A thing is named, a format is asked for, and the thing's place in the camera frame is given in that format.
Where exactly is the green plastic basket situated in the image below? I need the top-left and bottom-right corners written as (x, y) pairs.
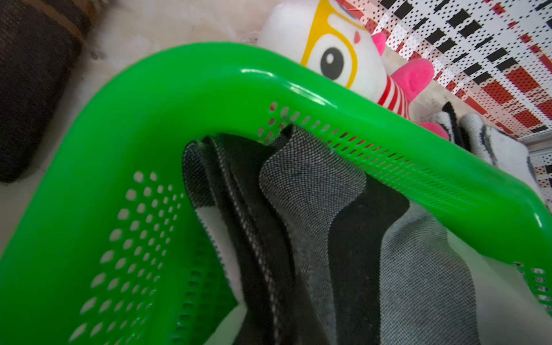
top-left (1, 43), bottom-right (551, 344)

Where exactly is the white pink plush toy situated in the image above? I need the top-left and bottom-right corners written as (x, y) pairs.
top-left (257, 0), bottom-right (434, 119)

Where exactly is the grey black white checked scarf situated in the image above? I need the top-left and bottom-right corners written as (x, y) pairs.
top-left (183, 125), bottom-right (480, 344)

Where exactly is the black white patterned scarf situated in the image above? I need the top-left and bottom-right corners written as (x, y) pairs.
top-left (429, 102), bottom-right (545, 200)

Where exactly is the brown plaid fringed scarf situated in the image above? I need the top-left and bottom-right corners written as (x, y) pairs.
top-left (1, 1), bottom-right (108, 183)

